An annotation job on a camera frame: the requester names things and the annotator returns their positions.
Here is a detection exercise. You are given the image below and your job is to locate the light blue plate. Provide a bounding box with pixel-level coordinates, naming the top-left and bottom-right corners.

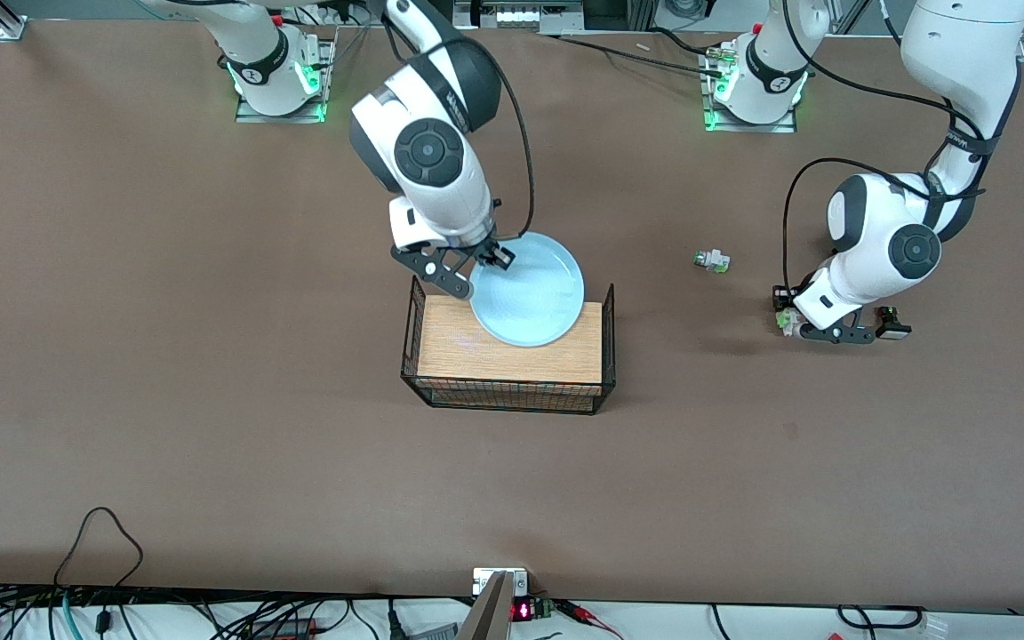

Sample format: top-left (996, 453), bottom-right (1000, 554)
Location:
top-left (469, 232), bottom-right (586, 348)

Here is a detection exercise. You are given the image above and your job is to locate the black square push button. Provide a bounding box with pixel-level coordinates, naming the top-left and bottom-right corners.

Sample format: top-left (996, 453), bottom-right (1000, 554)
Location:
top-left (875, 305), bottom-right (913, 341)

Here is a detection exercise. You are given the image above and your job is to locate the red and black probe lead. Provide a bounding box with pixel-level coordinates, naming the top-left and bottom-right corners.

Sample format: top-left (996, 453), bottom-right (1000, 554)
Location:
top-left (555, 600), bottom-right (624, 640)

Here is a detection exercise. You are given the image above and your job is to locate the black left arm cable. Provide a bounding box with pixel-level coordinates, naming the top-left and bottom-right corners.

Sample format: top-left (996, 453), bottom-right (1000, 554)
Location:
top-left (781, 0), bottom-right (993, 294)

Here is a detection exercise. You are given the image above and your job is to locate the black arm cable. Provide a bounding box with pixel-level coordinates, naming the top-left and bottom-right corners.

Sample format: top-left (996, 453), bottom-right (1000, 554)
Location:
top-left (781, 0), bottom-right (993, 294)
top-left (383, 18), bottom-right (537, 239)

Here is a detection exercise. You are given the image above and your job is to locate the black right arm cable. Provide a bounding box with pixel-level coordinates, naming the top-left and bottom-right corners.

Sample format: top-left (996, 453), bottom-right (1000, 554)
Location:
top-left (383, 18), bottom-right (537, 239)

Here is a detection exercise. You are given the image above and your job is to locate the black wire rack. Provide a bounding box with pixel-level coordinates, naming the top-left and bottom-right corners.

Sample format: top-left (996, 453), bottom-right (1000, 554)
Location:
top-left (400, 275), bottom-right (617, 416)

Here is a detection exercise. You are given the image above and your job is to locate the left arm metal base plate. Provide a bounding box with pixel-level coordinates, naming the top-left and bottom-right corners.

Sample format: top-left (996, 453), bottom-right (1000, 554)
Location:
top-left (701, 40), bottom-right (799, 134)

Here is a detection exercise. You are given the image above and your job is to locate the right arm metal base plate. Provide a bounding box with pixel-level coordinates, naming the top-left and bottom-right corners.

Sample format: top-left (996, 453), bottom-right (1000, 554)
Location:
top-left (235, 36), bottom-right (336, 124)

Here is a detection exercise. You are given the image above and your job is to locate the black cable across table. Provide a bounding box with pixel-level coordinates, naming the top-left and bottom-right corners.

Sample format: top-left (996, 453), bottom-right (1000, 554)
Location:
top-left (555, 36), bottom-right (728, 76)

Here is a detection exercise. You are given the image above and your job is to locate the black coiled cable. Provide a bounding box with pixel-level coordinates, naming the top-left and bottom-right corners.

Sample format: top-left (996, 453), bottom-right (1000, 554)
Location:
top-left (836, 604), bottom-right (927, 633)

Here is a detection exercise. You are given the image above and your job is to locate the grey metal bracket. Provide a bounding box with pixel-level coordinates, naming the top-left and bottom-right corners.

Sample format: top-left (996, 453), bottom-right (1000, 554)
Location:
top-left (456, 572), bottom-right (514, 640)

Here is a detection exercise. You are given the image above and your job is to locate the black looped cable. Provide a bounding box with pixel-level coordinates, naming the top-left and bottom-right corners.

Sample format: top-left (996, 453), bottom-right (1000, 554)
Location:
top-left (53, 507), bottom-right (145, 589)

